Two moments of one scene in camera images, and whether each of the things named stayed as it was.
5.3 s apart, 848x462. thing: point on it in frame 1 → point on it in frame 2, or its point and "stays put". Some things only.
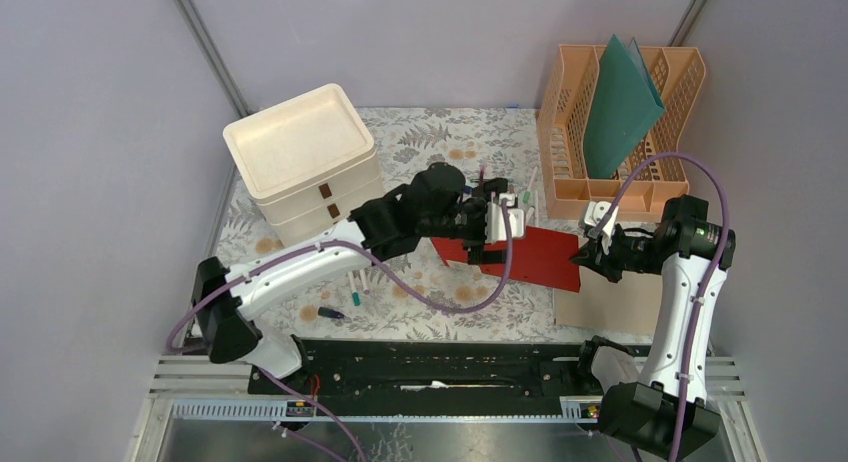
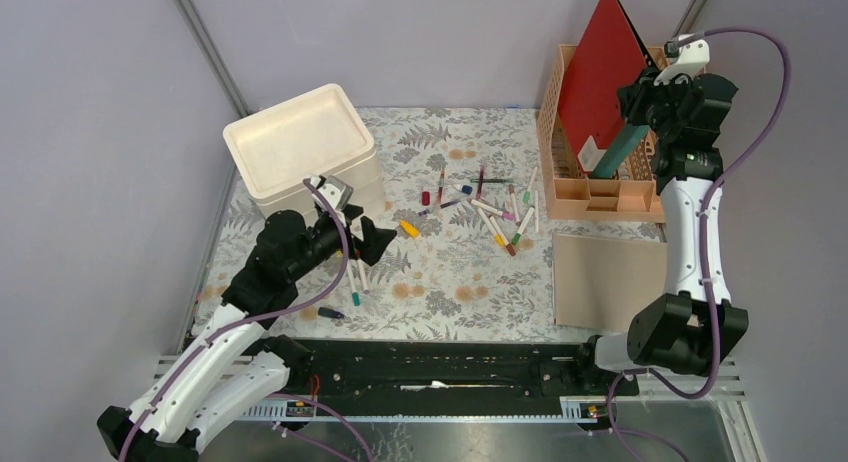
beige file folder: [631, 304] stays put
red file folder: [542, 257] → [606, 57]
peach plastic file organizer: [656, 173] stays put
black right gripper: [599, 258] → [633, 97]
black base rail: [429, 367] stays put
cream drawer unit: [308, 162] stays put
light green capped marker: [527, 193] stays put
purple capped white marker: [364, 281] stays put
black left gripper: [480, 197] → [374, 240]
